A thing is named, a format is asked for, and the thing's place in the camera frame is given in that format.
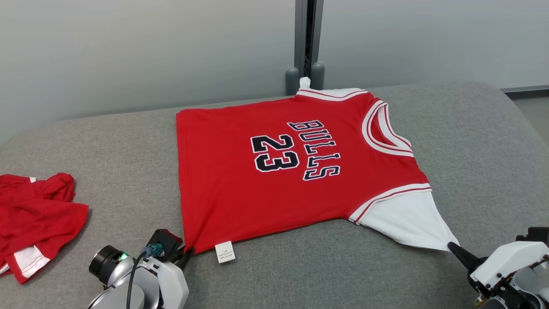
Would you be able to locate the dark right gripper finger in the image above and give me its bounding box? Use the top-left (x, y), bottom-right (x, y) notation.
top-left (447, 242), bottom-right (487, 272)

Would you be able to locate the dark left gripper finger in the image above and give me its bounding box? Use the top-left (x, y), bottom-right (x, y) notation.
top-left (177, 248), bottom-right (195, 270)

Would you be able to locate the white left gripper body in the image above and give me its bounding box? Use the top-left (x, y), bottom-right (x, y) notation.
top-left (89, 245), bottom-right (189, 309)

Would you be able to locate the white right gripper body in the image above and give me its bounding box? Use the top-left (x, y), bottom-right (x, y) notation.
top-left (468, 241), bottom-right (549, 297)

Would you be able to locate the red Bulls 23 jersey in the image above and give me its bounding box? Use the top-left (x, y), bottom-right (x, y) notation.
top-left (176, 77), bottom-right (459, 263)

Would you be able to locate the red shorts white trim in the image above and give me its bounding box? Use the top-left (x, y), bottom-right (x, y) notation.
top-left (0, 173), bottom-right (89, 285)

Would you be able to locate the grey metal post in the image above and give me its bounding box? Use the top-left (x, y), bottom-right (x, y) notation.
top-left (285, 0), bottom-right (325, 96)

